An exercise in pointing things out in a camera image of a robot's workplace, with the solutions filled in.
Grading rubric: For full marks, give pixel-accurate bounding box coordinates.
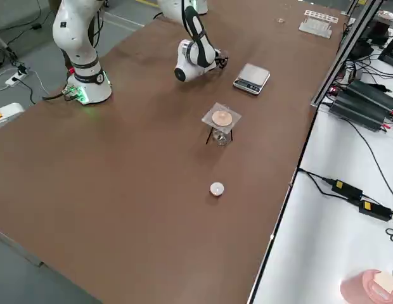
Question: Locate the silver digital balance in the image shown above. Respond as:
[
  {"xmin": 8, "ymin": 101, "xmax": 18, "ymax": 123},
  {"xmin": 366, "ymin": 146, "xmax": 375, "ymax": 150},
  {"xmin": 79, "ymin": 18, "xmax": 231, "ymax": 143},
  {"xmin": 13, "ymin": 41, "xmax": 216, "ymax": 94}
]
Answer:
[{"xmin": 233, "ymin": 63, "xmax": 271, "ymax": 96}]

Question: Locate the clear glass beaker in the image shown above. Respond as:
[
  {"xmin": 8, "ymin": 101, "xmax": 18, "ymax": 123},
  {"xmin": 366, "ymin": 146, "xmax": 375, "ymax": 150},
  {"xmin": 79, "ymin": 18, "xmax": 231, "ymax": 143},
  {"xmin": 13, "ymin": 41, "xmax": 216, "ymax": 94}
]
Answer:
[{"xmin": 212, "ymin": 103, "xmax": 234, "ymax": 126}]

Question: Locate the large glass beaker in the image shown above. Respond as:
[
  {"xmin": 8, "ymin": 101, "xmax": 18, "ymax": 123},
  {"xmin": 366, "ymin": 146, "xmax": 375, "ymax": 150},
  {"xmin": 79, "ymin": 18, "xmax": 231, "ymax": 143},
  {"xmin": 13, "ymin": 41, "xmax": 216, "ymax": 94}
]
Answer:
[{"xmin": 276, "ymin": 5, "xmax": 288, "ymax": 25}]

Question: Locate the glass alcohol lamp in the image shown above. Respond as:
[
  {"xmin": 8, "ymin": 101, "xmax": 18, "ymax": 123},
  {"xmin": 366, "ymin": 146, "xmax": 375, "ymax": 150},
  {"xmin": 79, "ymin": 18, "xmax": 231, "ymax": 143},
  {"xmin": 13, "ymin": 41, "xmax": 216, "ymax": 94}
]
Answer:
[{"xmin": 212, "ymin": 127, "xmax": 231, "ymax": 147}]

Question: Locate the black tripod stand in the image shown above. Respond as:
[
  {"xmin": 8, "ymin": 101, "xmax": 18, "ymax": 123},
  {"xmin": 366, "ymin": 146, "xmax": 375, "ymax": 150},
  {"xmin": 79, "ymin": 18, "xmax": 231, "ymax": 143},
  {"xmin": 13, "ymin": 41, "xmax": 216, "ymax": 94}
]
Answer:
[{"xmin": 205, "ymin": 125, "xmax": 235, "ymax": 146}]

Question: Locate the white test tube rack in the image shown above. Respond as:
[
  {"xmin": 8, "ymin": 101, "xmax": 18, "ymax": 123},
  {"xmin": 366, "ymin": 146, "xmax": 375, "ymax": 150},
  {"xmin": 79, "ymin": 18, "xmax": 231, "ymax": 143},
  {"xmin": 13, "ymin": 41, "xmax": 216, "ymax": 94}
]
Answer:
[{"xmin": 298, "ymin": 9, "xmax": 339, "ymax": 40}]

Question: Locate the white round cap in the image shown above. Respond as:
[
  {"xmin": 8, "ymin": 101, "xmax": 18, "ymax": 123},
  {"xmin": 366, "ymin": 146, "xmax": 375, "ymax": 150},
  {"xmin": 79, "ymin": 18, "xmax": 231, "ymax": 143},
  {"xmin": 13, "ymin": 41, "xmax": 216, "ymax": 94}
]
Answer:
[{"xmin": 210, "ymin": 181, "xmax": 226, "ymax": 198}]

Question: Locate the black finned power supply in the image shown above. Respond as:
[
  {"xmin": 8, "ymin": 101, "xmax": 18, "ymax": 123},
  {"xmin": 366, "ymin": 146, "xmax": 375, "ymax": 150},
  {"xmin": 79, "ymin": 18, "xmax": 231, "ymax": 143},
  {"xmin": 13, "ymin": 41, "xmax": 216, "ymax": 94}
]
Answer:
[
  {"xmin": 328, "ymin": 91, "xmax": 393, "ymax": 132},
  {"xmin": 345, "ymin": 79, "xmax": 393, "ymax": 110}
]

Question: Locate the black monitor stand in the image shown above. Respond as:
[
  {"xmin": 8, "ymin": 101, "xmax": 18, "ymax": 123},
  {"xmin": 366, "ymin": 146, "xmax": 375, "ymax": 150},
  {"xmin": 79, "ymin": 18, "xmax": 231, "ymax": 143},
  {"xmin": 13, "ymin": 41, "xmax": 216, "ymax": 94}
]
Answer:
[{"xmin": 377, "ymin": 30, "xmax": 393, "ymax": 69}]

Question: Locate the black power adapter yellow label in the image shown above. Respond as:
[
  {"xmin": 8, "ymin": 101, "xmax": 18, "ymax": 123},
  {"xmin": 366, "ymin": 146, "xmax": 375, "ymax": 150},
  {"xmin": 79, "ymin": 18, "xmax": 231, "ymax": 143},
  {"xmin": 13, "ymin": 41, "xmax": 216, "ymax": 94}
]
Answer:
[
  {"xmin": 331, "ymin": 179, "xmax": 364, "ymax": 200},
  {"xmin": 358, "ymin": 199, "xmax": 393, "ymax": 222}
]

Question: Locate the white power strip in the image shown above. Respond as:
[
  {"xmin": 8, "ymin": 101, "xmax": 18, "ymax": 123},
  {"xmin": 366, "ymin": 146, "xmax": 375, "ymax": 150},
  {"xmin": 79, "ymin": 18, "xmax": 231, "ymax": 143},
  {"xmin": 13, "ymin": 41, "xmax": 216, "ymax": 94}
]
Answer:
[{"xmin": 4, "ymin": 71, "xmax": 29, "ymax": 87}]

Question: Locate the white cabinet with yellow label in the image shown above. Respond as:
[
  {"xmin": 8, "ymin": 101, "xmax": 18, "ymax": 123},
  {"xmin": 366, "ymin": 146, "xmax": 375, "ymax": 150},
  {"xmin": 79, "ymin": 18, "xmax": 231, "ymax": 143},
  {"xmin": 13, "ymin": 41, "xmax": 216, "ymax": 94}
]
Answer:
[{"xmin": 0, "ymin": 101, "xmax": 25, "ymax": 132}]

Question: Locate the pink round container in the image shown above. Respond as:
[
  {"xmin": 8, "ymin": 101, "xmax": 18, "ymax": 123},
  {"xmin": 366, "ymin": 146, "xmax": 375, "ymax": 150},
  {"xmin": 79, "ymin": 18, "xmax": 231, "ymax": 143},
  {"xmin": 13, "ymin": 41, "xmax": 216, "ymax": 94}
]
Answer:
[{"xmin": 340, "ymin": 269, "xmax": 393, "ymax": 304}]

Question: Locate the aluminium frame post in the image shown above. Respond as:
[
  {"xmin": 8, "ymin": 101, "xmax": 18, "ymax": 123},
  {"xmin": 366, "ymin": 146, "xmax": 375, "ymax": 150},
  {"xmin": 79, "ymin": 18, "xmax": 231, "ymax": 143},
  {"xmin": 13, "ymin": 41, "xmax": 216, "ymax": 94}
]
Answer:
[{"xmin": 310, "ymin": 0, "xmax": 387, "ymax": 108}]

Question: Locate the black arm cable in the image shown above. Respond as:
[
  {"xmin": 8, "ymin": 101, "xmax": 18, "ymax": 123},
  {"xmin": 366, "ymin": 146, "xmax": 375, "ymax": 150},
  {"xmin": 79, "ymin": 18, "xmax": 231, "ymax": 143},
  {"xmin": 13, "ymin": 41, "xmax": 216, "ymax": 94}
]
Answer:
[{"xmin": 93, "ymin": 0, "xmax": 105, "ymax": 48}]

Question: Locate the black adapter cable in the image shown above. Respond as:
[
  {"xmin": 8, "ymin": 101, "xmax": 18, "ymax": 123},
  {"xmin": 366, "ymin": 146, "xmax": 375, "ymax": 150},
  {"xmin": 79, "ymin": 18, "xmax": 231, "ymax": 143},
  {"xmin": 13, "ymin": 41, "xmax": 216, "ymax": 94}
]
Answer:
[{"xmin": 297, "ymin": 168, "xmax": 349, "ymax": 201}]

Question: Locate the long black cable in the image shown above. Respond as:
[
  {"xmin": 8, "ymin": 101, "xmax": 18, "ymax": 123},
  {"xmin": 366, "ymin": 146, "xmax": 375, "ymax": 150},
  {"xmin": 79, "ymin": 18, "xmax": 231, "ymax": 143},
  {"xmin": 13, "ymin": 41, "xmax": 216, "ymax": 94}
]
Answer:
[{"xmin": 319, "ymin": 101, "xmax": 393, "ymax": 205}]

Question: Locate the black base cable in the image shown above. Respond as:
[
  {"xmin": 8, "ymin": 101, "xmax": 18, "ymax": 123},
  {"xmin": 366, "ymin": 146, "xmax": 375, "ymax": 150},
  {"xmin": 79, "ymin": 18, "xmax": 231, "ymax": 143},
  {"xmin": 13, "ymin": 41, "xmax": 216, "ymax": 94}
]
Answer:
[{"xmin": 42, "ymin": 89, "xmax": 77, "ymax": 103}]

